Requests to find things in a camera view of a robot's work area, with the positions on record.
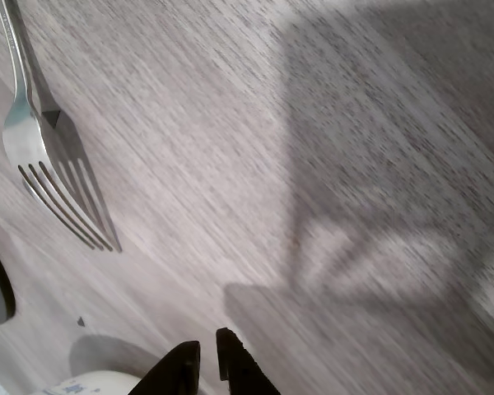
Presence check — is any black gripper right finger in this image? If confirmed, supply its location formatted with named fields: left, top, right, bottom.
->
left=216, top=328, right=281, bottom=395

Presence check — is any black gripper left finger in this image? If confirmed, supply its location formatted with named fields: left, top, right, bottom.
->
left=127, top=340, right=202, bottom=395

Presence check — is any metal fork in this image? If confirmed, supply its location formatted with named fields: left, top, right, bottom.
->
left=0, top=0, right=124, bottom=253

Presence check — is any white round plate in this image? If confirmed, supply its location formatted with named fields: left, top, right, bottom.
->
left=28, top=369, right=143, bottom=395

